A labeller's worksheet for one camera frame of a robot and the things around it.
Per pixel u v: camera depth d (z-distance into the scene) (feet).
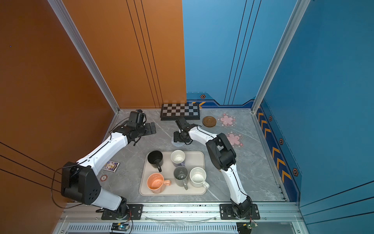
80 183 1.38
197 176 2.78
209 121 3.68
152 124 2.64
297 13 2.34
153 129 2.61
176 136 2.93
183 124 2.67
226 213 2.38
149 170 2.84
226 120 3.70
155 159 2.94
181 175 2.73
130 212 2.38
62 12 2.33
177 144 3.24
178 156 2.93
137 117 2.18
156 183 2.66
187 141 2.88
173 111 3.80
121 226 2.32
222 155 1.89
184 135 2.48
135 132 2.05
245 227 2.29
